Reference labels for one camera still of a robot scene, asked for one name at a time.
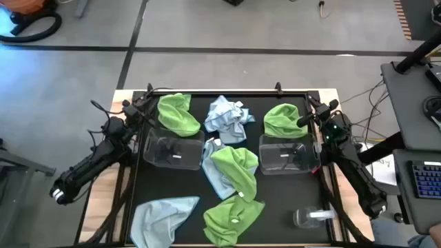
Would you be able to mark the black clamp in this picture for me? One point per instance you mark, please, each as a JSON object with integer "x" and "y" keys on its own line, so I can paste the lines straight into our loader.
{"x": 150, "y": 87}
{"x": 278, "y": 89}

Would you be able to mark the black table mat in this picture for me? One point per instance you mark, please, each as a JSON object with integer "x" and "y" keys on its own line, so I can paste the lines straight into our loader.
{"x": 289, "y": 193}

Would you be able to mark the white paper sheet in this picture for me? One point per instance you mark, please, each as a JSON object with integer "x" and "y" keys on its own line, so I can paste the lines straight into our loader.
{"x": 384, "y": 170}

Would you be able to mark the dark striped-edge floor mat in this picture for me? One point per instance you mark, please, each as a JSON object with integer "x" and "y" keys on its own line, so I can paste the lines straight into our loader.
{"x": 420, "y": 17}

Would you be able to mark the orange vacuum cleaner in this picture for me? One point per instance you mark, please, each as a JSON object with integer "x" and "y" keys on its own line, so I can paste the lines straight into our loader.
{"x": 25, "y": 6}

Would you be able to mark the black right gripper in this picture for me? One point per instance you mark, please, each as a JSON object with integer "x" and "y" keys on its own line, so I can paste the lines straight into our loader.
{"x": 324, "y": 111}

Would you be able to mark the person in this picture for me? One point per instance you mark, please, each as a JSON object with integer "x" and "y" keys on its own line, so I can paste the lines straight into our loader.
{"x": 386, "y": 234}

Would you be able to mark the black pole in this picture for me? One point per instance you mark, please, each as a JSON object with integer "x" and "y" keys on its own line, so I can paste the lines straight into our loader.
{"x": 417, "y": 53}

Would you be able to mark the backlit black keyboard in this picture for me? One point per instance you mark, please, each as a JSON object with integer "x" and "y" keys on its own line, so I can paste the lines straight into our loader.
{"x": 427, "y": 179}

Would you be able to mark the black metal table frame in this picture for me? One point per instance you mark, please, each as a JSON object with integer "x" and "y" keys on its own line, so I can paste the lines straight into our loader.
{"x": 224, "y": 92}

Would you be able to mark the green microfiber towel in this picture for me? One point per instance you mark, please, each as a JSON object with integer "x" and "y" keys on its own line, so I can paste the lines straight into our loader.
{"x": 231, "y": 217}
{"x": 175, "y": 117}
{"x": 280, "y": 122}
{"x": 237, "y": 168}

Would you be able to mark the clear plastic cup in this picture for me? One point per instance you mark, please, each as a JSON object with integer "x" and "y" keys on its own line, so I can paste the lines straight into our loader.
{"x": 305, "y": 218}

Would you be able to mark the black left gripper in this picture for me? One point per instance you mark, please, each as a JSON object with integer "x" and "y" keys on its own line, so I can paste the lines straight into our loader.
{"x": 131, "y": 111}

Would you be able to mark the grey side table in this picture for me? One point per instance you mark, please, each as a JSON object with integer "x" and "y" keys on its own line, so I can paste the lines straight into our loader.
{"x": 20, "y": 165}

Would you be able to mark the black round headset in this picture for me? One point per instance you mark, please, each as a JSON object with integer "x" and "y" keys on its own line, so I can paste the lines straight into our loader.
{"x": 430, "y": 106}

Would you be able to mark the light blue microfiber towel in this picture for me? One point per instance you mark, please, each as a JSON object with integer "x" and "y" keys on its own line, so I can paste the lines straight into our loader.
{"x": 158, "y": 220}
{"x": 227, "y": 120}
{"x": 213, "y": 172}

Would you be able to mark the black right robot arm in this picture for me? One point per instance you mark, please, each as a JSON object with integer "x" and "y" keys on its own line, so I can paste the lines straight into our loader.
{"x": 355, "y": 175}

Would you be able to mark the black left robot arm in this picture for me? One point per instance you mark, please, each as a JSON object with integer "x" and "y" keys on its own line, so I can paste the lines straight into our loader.
{"x": 86, "y": 168}

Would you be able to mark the clear plastic basket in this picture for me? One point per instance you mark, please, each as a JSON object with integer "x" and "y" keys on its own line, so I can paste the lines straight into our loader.
{"x": 155, "y": 155}
{"x": 272, "y": 162}

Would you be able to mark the black desk support bar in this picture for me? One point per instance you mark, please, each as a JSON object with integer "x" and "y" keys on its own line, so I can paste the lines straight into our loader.
{"x": 382, "y": 149}

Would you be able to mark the black caster wheel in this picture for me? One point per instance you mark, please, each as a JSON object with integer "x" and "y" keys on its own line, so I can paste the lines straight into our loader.
{"x": 399, "y": 217}

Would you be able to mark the grey desk with keyboard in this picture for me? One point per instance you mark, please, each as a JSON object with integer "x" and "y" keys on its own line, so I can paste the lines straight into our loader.
{"x": 427, "y": 217}

